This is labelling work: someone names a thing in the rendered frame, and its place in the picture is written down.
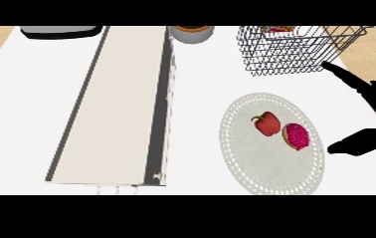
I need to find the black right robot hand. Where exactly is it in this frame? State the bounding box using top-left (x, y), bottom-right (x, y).
top-left (320, 61), bottom-right (376, 157)

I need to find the pale oval lace placemat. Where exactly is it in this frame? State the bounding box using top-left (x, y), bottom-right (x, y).
top-left (217, 92), bottom-right (326, 195)

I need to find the red bell pepper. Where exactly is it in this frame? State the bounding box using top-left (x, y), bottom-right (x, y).
top-left (249, 111), bottom-right (283, 137)

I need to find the red patterned item in shelf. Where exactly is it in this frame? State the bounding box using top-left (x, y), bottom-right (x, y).
top-left (260, 25), bottom-right (297, 34)

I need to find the grey round pot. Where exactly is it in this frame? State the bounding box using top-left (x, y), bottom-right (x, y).
top-left (168, 25), bottom-right (216, 45)

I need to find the grey and black appliance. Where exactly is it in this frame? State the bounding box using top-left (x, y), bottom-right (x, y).
top-left (19, 25), bottom-right (105, 40)

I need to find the black wire tiered shelf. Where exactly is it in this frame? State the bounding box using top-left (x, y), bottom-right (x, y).
top-left (236, 25), bottom-right (370, 78)

